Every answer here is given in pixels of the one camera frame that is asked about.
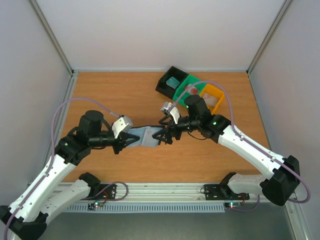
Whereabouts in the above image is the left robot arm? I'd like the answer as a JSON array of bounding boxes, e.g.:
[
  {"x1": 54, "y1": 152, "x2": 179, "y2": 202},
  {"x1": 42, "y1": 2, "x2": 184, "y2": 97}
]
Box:
[{"x1": 0, "y1": 110, "x2": 140, "y2": 240}]

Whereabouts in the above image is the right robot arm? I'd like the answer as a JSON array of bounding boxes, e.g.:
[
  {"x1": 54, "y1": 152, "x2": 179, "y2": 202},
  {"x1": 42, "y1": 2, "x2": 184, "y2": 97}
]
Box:
[{"x1": 152, "y1": 95, "x2": 300, "y2": 206}]

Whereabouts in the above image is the teal card stack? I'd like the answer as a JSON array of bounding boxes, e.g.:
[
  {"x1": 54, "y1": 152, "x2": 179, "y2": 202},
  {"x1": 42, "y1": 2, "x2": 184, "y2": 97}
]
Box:
[{"x1": 165, "y1": 76, "x2": 180, "y2": 89}]

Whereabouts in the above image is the red patterned card stack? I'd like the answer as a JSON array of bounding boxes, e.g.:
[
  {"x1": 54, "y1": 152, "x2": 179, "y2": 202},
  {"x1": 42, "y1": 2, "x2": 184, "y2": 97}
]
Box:
[{"x1": 184, "y1": 84, "x2": 200, "y2": 95}]

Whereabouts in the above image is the green plastic bin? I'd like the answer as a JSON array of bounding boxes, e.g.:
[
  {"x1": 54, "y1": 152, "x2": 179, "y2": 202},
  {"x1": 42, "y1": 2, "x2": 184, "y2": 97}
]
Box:
[{"x1": 172, "y1": 74, "x2": 207, "y2": 107}]

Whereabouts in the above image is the black plastic bin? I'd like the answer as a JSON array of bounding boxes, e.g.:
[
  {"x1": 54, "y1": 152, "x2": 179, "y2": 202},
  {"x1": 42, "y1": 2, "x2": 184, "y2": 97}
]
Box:
[{"x1": 155, "y1": 66, "x2": 189, "y2": 99}]

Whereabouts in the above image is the yellow plastic bin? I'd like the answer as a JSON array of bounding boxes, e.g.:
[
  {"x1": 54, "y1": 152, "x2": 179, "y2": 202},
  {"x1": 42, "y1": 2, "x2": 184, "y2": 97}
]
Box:
[{"x1": 199, "y1": 84, "x2": 225, "y2": 114}]

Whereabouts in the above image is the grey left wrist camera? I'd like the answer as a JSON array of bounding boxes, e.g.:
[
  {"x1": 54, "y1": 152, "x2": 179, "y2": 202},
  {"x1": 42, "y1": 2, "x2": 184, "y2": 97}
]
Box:
[{"x1": 111, "y1": 115, "x2": 133, "y2": 139}]

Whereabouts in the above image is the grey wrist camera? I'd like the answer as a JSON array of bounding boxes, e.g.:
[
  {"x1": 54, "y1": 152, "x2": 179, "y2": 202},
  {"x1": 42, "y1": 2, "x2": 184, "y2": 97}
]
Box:
[
  {"x1": 160, "y1": 101, "x2": 181, "y2": 124},
  {"x1": 111, "y1": 115, "x2": 133, "y2": 139}
]

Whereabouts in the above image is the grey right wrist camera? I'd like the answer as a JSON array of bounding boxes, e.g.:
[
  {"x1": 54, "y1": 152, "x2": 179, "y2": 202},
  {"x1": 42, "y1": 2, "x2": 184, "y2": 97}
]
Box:
[{"x1": 160, "y1": 101, "x2": 181, "y2": 124}]

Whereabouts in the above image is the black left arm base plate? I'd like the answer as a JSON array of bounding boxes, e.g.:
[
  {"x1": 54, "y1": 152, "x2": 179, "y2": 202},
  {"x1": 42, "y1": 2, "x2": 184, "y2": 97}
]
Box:
[{"x1": 84, "y1": 184, "x2": 117, "y2": 201}]

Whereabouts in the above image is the aluminium front rail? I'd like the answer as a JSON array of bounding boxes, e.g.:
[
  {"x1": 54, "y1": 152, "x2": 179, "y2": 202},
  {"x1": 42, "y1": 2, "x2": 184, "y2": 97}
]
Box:
[{"x1": 24, "y1": 181, "x2": 298, "y2": 204}]

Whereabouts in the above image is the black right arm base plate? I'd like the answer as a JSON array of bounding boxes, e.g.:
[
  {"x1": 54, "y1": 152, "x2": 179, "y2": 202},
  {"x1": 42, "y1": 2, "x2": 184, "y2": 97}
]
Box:
[{"x1": 200, "y1": 184, "x2": 250, "y2": 201}]

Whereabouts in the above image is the white slotted cable duct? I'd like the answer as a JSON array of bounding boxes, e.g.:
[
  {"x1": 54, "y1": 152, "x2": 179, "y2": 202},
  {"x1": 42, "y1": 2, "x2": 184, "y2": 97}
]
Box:
[{"x1": 64, "y1": 202, "x2": 225, "y2": 214}]

